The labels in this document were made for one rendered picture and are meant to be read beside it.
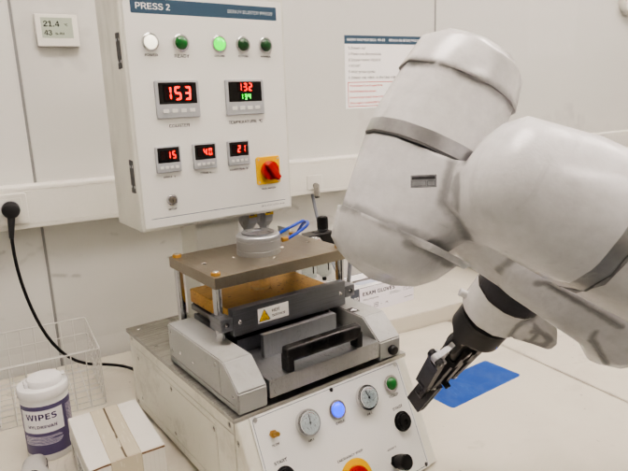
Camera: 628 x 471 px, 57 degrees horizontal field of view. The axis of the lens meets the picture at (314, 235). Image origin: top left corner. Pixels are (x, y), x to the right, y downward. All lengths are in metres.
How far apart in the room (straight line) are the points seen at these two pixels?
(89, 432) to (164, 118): 0.56
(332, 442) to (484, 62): 0.66
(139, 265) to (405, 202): 1.20
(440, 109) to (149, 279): 1.24
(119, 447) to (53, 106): 0.82
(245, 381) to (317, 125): 1.00
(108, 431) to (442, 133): 0.82
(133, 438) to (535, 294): 0.69
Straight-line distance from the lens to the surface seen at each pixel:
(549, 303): 0.68
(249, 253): 1.01
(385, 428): 1.02
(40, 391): 1.17
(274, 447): 0.91
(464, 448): 1.15
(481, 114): 0.47
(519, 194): 0.40
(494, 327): 0.80
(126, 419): 1.12
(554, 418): 1.28
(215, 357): 0.91
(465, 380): 1.38
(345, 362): 0.97
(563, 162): 0.41
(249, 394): 0.88
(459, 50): 0.48
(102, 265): 1.57
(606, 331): 0.74
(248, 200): 1.17
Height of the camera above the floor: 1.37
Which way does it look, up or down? 13 degrees down
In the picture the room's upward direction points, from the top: 2 degrees counter-clockwise
